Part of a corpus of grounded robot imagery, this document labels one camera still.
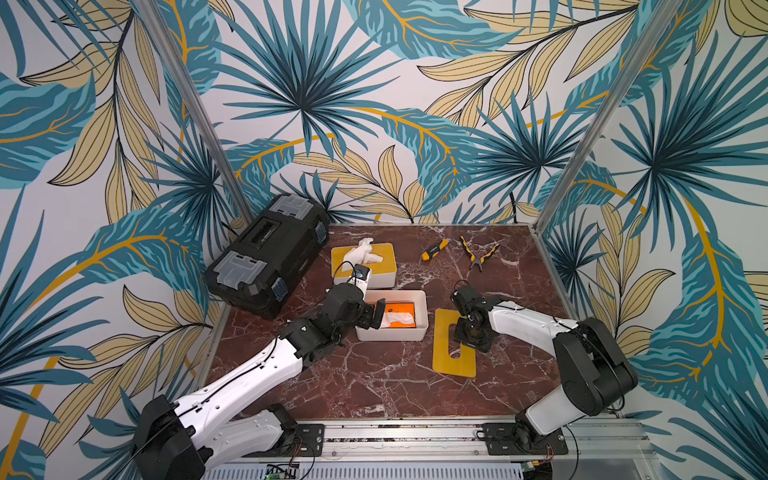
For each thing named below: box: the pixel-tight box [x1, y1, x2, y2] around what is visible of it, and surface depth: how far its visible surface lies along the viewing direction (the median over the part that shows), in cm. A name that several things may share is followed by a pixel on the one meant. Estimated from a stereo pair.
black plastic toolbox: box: [205, 194, 331, 318], surface depth 91 cm
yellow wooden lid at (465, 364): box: [432, 308, 477, 378], surface depth 90 cm
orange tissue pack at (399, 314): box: [381, 301, 417, 328], surface depth 88 cm
